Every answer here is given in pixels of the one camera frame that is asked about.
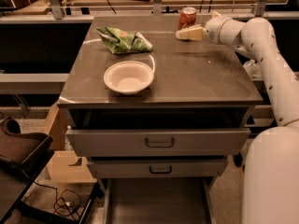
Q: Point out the middle grey drawer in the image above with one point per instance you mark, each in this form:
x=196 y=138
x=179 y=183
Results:
x=156 y=168

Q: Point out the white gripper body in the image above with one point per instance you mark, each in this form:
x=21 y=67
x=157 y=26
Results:
x=212 y=29

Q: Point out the black office chair base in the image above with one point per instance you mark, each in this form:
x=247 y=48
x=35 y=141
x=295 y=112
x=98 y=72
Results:
x=238 y=160

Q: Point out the green chip bag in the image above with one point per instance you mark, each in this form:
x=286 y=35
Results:
x=122 y=42

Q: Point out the cardboard box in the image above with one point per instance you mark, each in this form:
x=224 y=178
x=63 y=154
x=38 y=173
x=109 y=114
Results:
x=65 y=167

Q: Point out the bottom grey drawer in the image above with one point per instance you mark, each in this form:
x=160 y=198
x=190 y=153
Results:
x=158 y=201

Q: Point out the white paper bowl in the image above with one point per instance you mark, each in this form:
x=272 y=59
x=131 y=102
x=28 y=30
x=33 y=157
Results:
x=129 y=77

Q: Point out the top grey drawer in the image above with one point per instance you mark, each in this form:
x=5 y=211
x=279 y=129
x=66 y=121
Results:
x=157 y=143

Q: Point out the grey drawer cabinet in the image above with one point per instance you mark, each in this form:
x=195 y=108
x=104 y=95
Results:
x=195 y=86

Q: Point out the grey drawer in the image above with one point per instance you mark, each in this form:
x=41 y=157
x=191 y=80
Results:
x=158 y=201
x=157 y=143
x=156 y=168

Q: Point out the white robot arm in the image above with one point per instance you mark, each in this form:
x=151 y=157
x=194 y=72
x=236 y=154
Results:
x=271 y=181

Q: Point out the red coke can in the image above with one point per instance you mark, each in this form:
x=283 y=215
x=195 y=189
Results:
x=187 y=17

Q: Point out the brown chair seat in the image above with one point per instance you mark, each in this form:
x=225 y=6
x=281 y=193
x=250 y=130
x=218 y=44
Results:
x=21 y=151

